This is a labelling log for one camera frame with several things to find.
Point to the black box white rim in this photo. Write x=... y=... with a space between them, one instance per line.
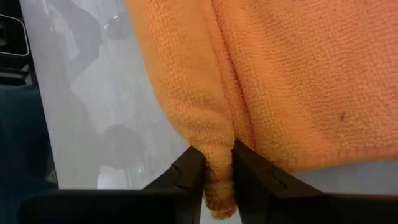
x=12 y=37

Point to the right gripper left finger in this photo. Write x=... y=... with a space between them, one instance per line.
x=155 y=205

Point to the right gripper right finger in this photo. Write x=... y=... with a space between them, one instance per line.
x=280 y=205

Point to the orange microfibre towel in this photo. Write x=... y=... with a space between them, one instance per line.
x=280 y=77

